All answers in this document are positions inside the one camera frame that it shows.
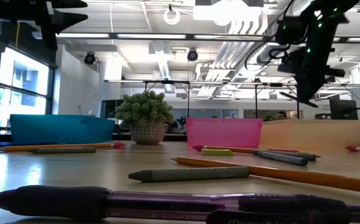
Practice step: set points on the black overhead bar with lights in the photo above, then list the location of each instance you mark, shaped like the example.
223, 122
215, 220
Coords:
151, 36

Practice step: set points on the purple pen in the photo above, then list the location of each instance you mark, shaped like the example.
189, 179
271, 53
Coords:
58, 202

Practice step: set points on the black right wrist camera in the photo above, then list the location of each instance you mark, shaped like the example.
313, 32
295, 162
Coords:
290, 31

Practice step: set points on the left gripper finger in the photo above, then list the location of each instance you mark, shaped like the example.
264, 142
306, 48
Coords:
67, 3
67, 19

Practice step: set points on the dark background screen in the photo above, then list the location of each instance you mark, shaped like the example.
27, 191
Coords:
108, 109

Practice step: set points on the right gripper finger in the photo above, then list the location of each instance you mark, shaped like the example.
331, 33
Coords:
308, 88

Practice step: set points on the black computer monitor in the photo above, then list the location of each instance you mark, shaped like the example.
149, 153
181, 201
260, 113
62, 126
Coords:
343, 109

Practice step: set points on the person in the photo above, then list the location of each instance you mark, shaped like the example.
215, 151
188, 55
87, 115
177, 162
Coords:
178, 126
281, 115

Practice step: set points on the black background workstation frame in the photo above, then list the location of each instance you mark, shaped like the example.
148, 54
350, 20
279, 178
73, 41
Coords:
167, 82

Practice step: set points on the blue plastic bin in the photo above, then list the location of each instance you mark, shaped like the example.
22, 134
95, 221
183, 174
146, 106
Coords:
61, 129

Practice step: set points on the pink plastic bin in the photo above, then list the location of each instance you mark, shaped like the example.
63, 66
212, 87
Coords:
223, 132

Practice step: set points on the orange plastic bin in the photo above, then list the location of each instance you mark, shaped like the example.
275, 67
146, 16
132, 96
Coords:
316, 133

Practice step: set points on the potted artificial green plant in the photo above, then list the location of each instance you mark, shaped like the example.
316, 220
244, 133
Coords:
145, 115

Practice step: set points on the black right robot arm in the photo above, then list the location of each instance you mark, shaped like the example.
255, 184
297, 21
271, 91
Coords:
338, 6

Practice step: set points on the green eraser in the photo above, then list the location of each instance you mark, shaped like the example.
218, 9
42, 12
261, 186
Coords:
217, 152

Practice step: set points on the large window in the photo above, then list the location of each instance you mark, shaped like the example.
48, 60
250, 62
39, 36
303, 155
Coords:
24, 74

